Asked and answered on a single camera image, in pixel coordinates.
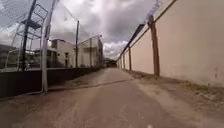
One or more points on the brown dirt road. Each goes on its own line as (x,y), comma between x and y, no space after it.
(106,100)

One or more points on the dark pole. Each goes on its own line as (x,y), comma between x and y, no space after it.
(77,46)

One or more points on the pale building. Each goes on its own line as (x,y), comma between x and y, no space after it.
(68,51)

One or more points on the rubble-strewn verge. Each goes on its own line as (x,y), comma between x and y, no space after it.
(196,93)

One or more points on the long pale boundary wall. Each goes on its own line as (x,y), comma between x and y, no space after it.
(186,43)

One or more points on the metal frame tower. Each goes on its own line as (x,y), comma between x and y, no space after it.
(26,36)

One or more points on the low dark wall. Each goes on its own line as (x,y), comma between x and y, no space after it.
(20,81)

